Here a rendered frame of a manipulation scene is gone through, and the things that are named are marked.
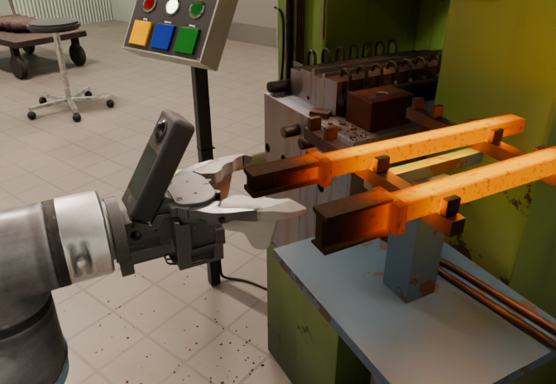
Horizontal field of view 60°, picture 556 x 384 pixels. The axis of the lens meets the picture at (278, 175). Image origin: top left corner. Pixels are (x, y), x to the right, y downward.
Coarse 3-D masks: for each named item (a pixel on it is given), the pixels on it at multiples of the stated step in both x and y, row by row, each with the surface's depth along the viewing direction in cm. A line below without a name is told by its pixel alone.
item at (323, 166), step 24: (480, 120) 73; (504, 120) 73; (384, 144) 65; (408, 144) 65; (432, 144) 67; (456, 144) 69; (264, 168) 58; (288, 168) 58; (312, 168) 60; (336, 168) 61; (360, 168) 63; (264, 192) 57
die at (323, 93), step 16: (320, 64) 126; (336, 64) 122; (384, 64) 118; (432, 64) 121; (304, 80) 118; (320, 80) 112; (336, 80) 108; (352, 80) 109; (368, 80) 111; (384, 80) 113; (400, 80) 116; (304, 96) 120; (320, 96) 114; (336, 96) 108; (416, 96) 121; (336, 112) 110
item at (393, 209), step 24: (480, 168) 58; (504, 168) 58; (528, 168) 59; (552, 168) 61; (384, 192) 52; (408, 192) 53; (432, 192) 53; (456, 192) 54; (480, 192) 56; (336, 216) 47; (360, 216) 49; (384, 216) 51; (408, 216) 52; (312, 240) 50; (336, 240) 49; (360, 240) 50
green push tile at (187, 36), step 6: (180, 30) 140; (186, 30) 139; (192, 30) 138; (198, 30) 137; (180, 36) 140; (186, 36) 138; (192, 36) 137; (198, 36) 137; (180, 42) 139; (186, 42) 138; (192, 42) 137; (180, 48) 139; (186, 48) 138; (192, 48) 137; (186, 54) 139; (192, 54) 137
